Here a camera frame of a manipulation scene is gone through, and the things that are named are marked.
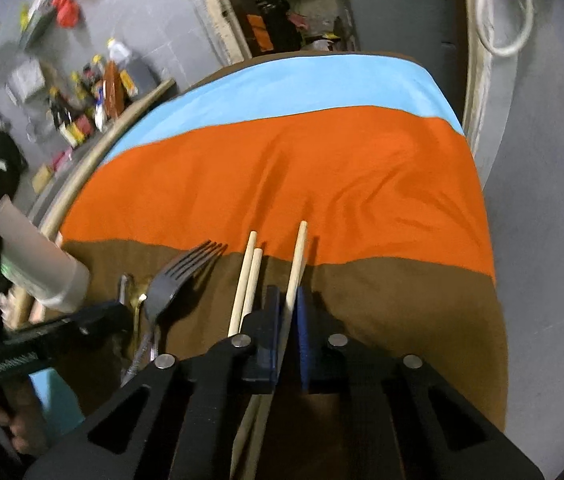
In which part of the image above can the person's left hand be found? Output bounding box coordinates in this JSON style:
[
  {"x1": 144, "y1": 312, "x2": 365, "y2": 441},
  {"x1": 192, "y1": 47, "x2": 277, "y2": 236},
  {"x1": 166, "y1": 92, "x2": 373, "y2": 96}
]
[{"x1": 0, "y1": 376, "x2": 49, "y2": 457}]

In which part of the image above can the gold metal spoon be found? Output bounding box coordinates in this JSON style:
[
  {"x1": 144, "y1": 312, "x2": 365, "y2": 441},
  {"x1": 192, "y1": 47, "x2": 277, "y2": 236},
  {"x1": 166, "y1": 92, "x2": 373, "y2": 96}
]
[{"x1": 129, "y1": 278, "x2": 151, "y2": 353}]

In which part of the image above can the silver metal fork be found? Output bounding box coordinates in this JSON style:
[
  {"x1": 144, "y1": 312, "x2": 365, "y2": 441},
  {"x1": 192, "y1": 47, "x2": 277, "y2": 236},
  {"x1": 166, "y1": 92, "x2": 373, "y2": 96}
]
[{"x1": 122, "y1": 240, "x2": 224, "y2": 386}]

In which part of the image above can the striped blue orange brown cloth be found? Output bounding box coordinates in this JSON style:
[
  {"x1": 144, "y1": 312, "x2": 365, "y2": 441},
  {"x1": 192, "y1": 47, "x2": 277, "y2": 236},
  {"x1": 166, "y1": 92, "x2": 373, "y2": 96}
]
[{"x1": 60, "y1": 53, "x2": 508, "y2": 427}]

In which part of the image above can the dark sauce bottle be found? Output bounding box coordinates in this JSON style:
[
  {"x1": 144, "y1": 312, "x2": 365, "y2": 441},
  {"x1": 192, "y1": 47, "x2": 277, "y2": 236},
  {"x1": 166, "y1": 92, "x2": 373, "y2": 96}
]
[{"x1": 103, "y1": 61, "x2": 125, "y2": 120}]

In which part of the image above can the red plastic bag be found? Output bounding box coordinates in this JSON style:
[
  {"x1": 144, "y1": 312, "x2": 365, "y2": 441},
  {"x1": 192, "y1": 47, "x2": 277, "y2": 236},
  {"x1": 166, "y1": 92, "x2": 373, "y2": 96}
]
[{"x1": 52, "y1": 0, "x2": 80, "y2": 28}]

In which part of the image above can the white coiled hose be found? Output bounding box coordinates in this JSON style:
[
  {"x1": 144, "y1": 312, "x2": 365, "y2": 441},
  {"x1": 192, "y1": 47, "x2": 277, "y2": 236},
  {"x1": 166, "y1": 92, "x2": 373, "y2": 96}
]
[{"x1": 474, "y1": 0, "x2": 536, "y2": 59}]

